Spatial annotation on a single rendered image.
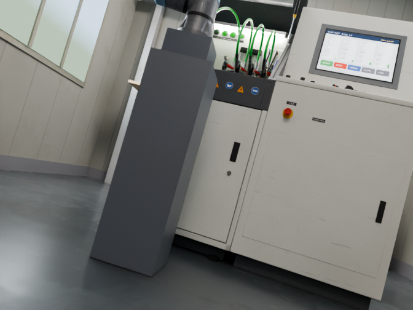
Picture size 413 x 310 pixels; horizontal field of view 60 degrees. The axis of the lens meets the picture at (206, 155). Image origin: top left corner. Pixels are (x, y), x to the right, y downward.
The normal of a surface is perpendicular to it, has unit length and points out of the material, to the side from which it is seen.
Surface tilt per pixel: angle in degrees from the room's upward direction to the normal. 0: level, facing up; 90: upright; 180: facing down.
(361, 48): 76
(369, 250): 90
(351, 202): 90
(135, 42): 90
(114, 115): 90
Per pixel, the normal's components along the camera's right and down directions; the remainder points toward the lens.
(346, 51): -0.15, -0.35
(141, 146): -0.11, -0.09
